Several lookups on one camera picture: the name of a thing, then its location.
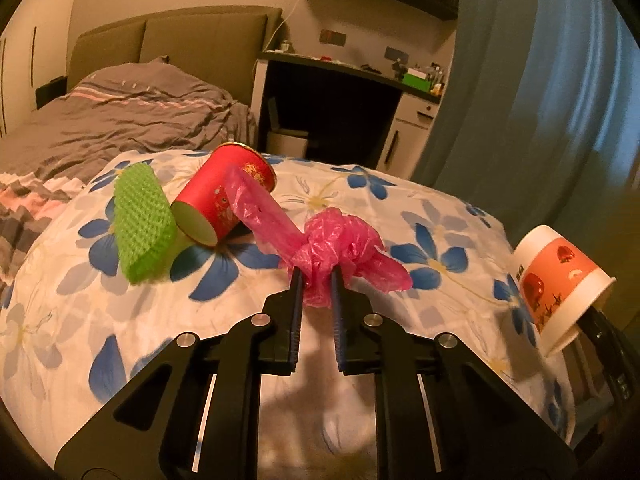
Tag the white wardrobe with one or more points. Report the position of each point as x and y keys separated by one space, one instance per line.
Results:
x=34 y=52

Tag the white pink apple cup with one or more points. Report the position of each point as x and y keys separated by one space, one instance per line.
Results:
x=559 y=283

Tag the dark desk with white cabinet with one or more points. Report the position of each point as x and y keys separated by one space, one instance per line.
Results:
x=352 y=116

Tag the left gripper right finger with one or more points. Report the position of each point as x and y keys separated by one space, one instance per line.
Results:
x=440 y=411

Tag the green foam net sleeve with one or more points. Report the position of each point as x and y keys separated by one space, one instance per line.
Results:
x=144 y=225

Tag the green box on desk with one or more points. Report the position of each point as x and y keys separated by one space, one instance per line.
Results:
x=417 y=80

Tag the grey striped blanket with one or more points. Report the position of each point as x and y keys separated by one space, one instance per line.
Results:
x=141 y=107

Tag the pink plastic bag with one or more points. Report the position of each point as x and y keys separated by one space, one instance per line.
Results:
x=328 y=239

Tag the red paper cup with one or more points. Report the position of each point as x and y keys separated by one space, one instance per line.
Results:
x=202 y=208

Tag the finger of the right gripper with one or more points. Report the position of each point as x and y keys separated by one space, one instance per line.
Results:
x=619 y=360

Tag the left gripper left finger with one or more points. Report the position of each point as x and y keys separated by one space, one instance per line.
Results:
x=192 y=412

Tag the blue grey curtain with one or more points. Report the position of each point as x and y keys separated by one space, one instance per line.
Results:
x=540 y=125

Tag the white bin under desk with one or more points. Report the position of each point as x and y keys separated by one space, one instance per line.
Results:
x=284 y=142

